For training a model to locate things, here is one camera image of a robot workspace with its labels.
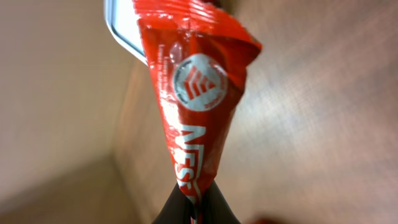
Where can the red instant coffee stick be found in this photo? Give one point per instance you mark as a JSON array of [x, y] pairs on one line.
[[198, 57]]

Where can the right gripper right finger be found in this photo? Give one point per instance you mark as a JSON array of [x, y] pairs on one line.
[[215, 209]]

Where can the white barcode scanner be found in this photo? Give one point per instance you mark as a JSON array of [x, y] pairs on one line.
[[121, 21]]

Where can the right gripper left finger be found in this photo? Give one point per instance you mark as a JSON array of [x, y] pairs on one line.
[[178, 209]]

